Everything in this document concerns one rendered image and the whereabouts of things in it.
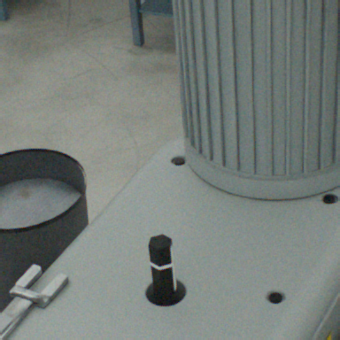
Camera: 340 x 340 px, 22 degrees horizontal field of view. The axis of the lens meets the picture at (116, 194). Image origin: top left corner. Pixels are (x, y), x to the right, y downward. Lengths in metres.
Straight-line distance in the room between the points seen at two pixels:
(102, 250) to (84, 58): 4.36
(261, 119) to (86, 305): 0.24
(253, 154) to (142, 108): 3.79
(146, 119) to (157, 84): 0.36
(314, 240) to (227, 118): 0.14
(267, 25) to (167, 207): 0.22
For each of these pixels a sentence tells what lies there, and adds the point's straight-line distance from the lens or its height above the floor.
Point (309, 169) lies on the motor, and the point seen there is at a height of 1.92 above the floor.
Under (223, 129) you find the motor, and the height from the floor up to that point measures 1.97.
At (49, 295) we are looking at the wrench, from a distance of 0.80.
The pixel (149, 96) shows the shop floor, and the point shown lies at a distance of 4.74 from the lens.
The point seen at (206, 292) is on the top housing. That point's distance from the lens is 0.79.
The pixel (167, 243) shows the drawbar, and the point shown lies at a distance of 0.75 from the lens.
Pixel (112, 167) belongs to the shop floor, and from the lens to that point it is 4.22.
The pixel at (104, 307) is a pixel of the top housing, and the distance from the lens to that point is 0.79.
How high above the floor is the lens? 2.44
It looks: 37 degrees down
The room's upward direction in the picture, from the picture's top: 8 degrees counter-clockwise
